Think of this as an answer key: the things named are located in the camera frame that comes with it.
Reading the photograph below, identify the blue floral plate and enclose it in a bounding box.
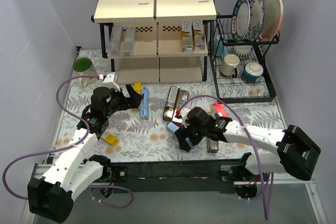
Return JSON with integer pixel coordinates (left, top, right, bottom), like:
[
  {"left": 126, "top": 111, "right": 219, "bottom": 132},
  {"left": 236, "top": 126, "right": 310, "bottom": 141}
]
[{"left": 246, "top": 0, "right": 265, "bottom": 41}]

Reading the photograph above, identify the cream mug black handle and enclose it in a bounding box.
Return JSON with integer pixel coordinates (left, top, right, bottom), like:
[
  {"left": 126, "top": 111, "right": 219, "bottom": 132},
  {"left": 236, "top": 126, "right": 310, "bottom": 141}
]
[{"left": 220, "top": 54, "right": 240, "bottom": 78}]

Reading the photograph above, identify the light blue mug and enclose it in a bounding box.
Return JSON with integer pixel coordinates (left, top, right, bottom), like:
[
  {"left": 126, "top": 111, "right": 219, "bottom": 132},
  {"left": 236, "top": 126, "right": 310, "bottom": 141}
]
[{"left": 214, "top": 35, "right": 228, "bottom": 58}]

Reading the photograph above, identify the light blue toothpaste box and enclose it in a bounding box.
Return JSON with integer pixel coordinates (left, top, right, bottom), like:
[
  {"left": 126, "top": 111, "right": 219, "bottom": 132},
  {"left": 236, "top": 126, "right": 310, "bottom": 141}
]
[{"left": 140, "top": 88, "right": 149, "bottom": 120}]

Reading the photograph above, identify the white bowl blue pattern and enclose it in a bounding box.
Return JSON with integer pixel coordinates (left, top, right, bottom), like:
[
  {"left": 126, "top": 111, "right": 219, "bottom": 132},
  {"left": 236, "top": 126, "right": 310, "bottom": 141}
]
[{"left": 232, "top": 45, "right": 251, "bottom": 59}]

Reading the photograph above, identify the yellow toothpaste box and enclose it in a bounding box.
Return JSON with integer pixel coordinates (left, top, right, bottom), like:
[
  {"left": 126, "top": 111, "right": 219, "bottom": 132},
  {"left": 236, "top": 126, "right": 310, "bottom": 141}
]
[{"left": 131, "top": 81, "right": 143, "bottom": 111}]

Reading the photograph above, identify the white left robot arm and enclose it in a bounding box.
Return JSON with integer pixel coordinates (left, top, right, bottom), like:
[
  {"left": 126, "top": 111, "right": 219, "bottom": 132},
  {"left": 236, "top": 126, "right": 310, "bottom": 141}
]
[{"left": 27, "top": 84, "right": 143, "bottom": 223}]

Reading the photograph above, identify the silver white toothpaste box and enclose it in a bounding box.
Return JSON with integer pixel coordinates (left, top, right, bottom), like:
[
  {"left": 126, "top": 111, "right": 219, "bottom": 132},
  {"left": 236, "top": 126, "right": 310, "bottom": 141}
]
[{"left": 122, "top": 27, "right": 136, "bottom": 58}]

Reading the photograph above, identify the silver striped toothpaste box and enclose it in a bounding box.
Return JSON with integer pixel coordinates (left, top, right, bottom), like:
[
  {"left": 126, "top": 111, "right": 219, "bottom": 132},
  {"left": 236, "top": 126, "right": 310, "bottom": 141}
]
[{"left": 109, "top": 25, "right": 123, "bottom": 55}]

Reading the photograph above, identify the green floral mug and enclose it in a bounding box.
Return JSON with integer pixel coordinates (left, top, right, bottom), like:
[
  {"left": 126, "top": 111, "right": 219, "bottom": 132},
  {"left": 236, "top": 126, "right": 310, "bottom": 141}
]
[{"left": 72, "top": 57, "right": 98, "bottom": 87}]

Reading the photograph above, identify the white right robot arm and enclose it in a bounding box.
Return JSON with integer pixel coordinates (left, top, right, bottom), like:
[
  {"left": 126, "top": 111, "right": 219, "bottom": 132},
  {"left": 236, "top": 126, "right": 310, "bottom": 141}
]
[{"left": 174, "top": 107, "right": 321, "bottom": 181}]

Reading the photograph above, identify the brown red toothpaste box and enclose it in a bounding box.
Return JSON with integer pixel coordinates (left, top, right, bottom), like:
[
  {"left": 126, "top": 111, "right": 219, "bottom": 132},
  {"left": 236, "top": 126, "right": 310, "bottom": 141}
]
[{"left": 172, "top": 89, "right": 189, "bottom": 125}]

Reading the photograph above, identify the orange RO toothpaste box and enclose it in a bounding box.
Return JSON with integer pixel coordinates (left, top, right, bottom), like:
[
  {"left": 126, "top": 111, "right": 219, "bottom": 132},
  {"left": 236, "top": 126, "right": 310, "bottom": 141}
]
[{"left": 181, "top": 20, "right": 194, "bottom": 53}]

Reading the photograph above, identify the small yellow box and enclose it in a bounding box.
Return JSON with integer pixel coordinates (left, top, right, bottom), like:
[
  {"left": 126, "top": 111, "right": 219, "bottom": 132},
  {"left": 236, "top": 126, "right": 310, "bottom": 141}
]
[{"left": 100, "top": 132, "right": 119, "bottom": 146}]

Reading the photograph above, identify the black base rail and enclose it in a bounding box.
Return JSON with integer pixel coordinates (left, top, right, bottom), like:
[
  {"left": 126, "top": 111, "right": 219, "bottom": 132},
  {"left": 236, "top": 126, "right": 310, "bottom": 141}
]
[{"left": 30, "top": 155, "right": 314, "bottom": 193}]

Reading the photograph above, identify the pink beige plate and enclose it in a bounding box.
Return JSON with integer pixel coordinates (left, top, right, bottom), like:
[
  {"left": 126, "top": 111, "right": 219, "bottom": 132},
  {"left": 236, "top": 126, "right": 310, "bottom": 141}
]
[{"left": 259, "top": 0, "right": 284, "bottom": 41}]

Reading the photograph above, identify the teal rimmed plate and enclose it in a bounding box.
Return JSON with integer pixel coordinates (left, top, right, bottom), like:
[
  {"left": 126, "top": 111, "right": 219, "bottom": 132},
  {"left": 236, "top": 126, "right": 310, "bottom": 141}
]
[{"left": 231, "top": 0, "right": 250, "bottom": 42}]

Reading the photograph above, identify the beige three-tier shelf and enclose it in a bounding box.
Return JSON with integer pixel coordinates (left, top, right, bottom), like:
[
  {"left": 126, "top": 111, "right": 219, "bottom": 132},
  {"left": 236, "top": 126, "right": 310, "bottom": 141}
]
[{"left": 91, "top": 0, "right": 217, "bottom": 84}]

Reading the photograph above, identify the dark grey toothpaste box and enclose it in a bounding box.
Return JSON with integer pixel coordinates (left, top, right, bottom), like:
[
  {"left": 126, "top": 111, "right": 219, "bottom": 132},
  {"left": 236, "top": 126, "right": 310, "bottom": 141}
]
[{"left": 207, "top": 112, "right": 219, "bottom": 153}]

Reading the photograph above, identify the black gold toothpaste box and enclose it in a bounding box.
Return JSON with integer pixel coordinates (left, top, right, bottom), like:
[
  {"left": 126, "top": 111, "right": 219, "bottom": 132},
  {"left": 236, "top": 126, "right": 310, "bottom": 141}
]
[{"left": 162, "top": 86, "right": 180, "bottom": 122}]

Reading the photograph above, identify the silver RO toothpaste box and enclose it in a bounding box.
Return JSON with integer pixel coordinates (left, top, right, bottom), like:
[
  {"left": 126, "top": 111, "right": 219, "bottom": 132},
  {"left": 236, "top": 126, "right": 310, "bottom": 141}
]
[{"left": 193, "top": 20, "right": 206, "bottom": 51}]

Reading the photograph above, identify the black wire dish rack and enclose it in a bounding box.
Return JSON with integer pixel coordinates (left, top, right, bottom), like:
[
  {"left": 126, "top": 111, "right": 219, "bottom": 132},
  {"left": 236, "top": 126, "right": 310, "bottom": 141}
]
[{"left": 208, "top": 14, "right": 280, "bottom": 103}]

